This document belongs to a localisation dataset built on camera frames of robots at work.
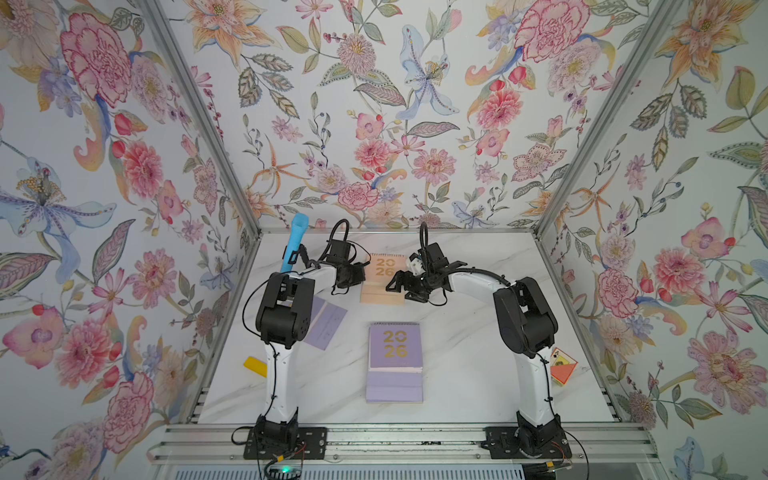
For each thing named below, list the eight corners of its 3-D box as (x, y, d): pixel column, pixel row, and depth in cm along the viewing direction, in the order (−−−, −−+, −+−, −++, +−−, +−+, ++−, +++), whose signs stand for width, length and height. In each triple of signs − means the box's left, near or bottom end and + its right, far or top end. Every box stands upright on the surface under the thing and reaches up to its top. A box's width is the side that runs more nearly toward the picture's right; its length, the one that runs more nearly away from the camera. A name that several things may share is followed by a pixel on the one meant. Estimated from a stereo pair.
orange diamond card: (540, 370, 88) (543, 367, 86) (552, 350, 92) (556, 347, 90) (562, 386, 85) (566, 384, 83) (574, 365, 89) (578, 362, 87)
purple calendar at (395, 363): (366, 403, 82) (365, 397, 78) (369, 330, 96) (368, 322, 91) (425, 403, 82) (427, 397, 78) (419, 330, 96) (421, 322, 92)
